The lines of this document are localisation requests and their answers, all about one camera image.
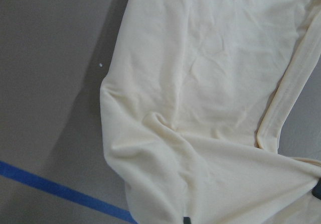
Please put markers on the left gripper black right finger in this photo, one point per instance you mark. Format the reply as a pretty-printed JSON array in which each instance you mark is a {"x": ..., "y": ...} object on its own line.
[{"x": 316, "y": 191}]

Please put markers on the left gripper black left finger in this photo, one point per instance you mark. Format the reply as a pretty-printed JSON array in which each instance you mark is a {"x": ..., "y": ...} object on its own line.
[{"x": 186, "y": 220}]

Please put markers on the cream long-sleeve printed shirt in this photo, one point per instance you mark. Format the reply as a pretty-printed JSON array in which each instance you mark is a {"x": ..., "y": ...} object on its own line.
[{"x": 193, "y": 105}]

